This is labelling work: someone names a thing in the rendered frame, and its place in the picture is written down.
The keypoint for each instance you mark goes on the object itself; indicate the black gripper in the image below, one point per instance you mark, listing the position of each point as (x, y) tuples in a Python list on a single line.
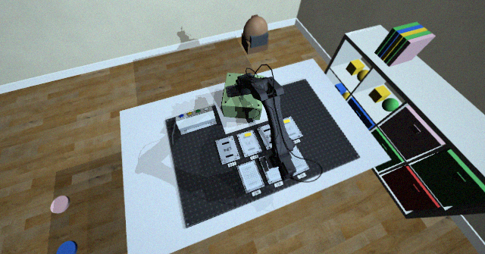
[(267, 159)]

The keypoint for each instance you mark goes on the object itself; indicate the white control panel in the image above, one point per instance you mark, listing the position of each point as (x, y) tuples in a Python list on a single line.
[(194, 120)]

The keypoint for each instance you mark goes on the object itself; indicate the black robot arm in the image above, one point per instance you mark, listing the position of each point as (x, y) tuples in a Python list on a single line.
[(259, 88)]

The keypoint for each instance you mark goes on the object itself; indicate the white lid park plate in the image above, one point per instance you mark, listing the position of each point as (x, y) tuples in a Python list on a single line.
[(265, 134)]

